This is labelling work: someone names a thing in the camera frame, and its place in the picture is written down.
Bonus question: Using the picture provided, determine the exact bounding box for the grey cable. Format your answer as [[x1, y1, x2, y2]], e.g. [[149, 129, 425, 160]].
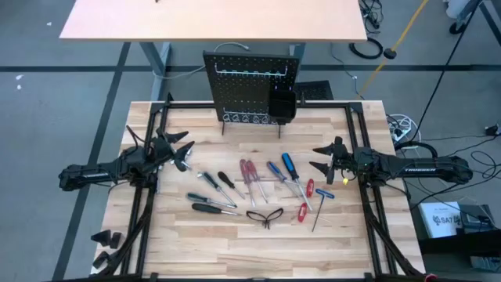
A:
[[152, 41, 251, 81]]

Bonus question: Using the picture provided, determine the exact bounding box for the black grey device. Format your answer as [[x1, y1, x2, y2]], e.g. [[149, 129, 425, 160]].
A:
[[458, 203, 497, 233]]

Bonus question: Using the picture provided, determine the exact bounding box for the black cable bundle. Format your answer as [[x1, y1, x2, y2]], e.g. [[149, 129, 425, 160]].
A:
[[358, 0, 384, 35]]

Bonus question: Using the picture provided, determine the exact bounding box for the black aluminium table frame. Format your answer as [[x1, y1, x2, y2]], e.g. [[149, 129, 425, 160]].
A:
[[90, 92, 430, 282]]

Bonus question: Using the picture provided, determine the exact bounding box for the black grid floor mat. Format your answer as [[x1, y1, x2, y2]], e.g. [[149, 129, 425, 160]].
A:
[[293, 80, 335, 102]]

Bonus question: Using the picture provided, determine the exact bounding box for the clear blue handled screwdriver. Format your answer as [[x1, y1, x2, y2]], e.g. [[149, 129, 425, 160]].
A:
[[266, 160, 301, 199]]

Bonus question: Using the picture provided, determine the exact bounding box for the black plastic pegboard bin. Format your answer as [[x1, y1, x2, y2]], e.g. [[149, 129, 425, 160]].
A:
[[269, 89, 297, 125]]

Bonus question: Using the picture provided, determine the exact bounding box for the black coiled cable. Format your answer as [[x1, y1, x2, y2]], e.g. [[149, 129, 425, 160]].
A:
[[348, 37, 384, 60]]

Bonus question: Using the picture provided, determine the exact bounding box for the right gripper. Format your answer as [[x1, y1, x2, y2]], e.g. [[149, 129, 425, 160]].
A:
[[308, 136, 358, 186]]

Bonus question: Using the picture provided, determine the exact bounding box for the chrome hook rail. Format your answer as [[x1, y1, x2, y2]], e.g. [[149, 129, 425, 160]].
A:
[[214, 63, 289, 79]]

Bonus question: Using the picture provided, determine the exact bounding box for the long black screwdriver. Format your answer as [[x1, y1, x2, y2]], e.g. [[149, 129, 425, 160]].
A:
[[191, 202, 243, 217]]

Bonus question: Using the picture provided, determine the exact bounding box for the white printed box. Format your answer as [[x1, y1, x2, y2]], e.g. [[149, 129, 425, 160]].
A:
[[417, 201, 463, 239]]

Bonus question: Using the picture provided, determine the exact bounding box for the long black slanting cable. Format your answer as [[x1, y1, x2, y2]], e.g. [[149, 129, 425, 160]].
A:
[[414, 0, 482, 134]]

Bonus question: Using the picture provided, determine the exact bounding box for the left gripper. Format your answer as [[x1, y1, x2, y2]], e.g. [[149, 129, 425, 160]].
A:
[[146, 127, 196, 173]]

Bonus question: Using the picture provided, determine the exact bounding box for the large blue black screwdriver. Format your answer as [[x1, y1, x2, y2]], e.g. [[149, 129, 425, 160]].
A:
[[280, 152, 314, 212]]

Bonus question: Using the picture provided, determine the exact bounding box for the short black screwdriver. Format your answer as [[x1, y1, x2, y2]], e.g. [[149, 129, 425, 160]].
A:
[[217, 171, 247, 201]]

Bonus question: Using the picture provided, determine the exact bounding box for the black low shelf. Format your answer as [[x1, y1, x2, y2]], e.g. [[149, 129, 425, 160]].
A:
[[414, 227, 501, 255]]

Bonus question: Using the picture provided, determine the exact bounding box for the light wooden desk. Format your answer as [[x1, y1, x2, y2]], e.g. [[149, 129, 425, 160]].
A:
[[58, 0, 369, 103]]

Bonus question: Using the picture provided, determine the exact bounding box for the black metal pegboard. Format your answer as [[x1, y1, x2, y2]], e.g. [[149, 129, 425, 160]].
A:
[[202, 50, 301, 140]]

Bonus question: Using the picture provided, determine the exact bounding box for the black grey handled screwdriver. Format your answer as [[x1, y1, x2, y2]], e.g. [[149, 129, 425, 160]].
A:
[[196, 171, 239, 208], [186, 192, 238, 209]]

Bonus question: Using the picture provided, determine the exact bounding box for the office chair base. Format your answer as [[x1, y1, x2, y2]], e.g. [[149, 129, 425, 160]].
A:
[[444, 0, 501, 36]]

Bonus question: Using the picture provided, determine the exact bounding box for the thin black cable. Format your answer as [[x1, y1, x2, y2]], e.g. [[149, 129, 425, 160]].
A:
[[330, 42, 366, 101]]

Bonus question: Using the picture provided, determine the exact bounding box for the blue T-handle hex key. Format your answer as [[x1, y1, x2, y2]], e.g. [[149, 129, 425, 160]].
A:
[[311, 187, 336, 233]]

